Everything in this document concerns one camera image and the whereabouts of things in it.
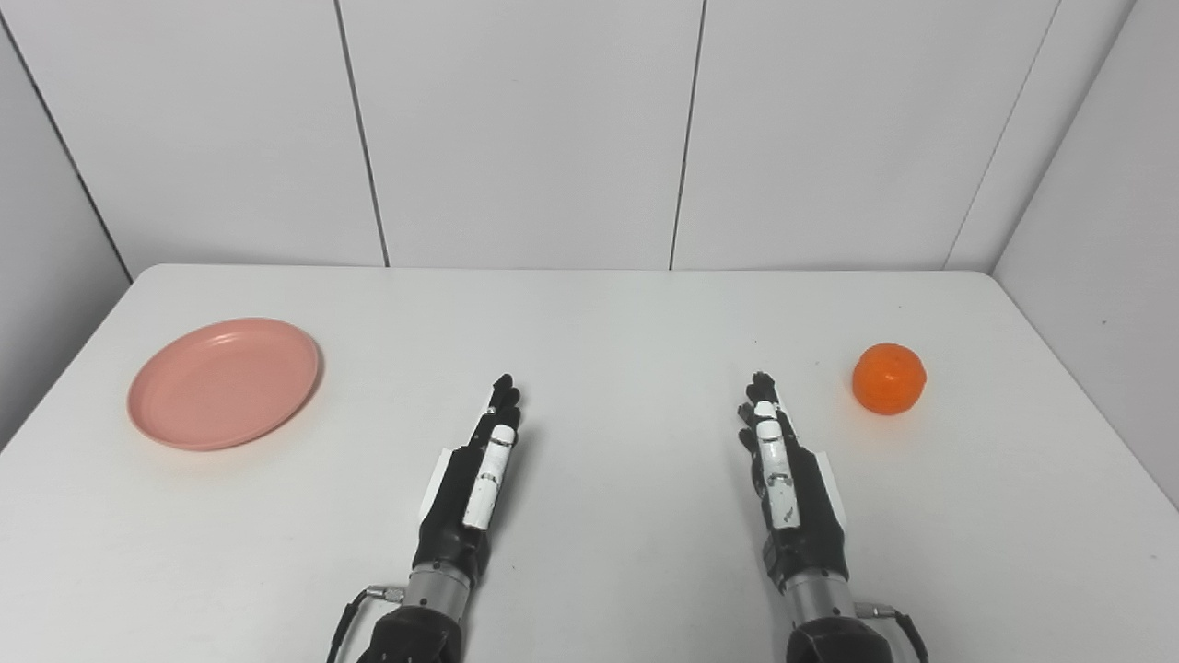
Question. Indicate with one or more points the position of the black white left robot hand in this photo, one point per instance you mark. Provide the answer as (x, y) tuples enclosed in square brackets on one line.
[(451, 516)]

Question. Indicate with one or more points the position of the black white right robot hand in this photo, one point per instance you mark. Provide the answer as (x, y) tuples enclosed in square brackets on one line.
[(803, 516)]

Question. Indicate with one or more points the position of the orange fruit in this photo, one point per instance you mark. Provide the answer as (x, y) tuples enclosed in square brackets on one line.
[(888, 379)]

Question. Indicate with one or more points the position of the pink round plate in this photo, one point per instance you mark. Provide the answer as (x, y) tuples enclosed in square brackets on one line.
[(224, 384)]

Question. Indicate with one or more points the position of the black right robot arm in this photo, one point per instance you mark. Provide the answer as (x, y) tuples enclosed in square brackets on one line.
[(834, 631)]

